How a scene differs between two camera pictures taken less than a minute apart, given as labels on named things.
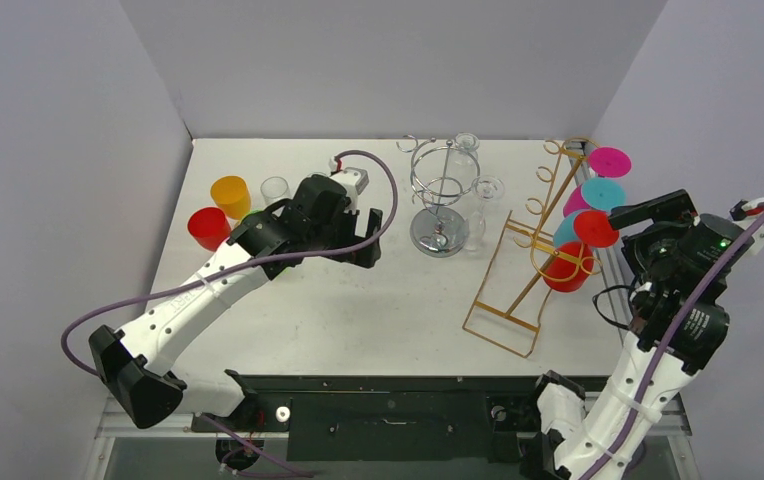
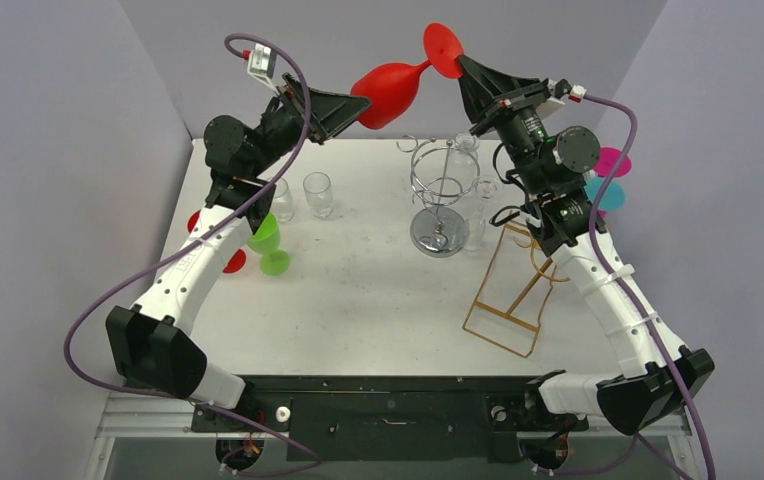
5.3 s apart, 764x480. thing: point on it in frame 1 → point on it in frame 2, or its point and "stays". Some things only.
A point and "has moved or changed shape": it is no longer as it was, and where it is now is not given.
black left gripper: x=363 y=256 → x=330 y=113
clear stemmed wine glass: x=484 y=188 stays
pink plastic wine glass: x=608 y=162 stays
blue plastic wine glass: x=599 y=193 stays
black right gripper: x=664 y=216 → x=497 y=104
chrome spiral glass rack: x=441 y=172 stays
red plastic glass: x=571 y=264 has moved or changed shape
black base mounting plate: x=389 y=418 stays
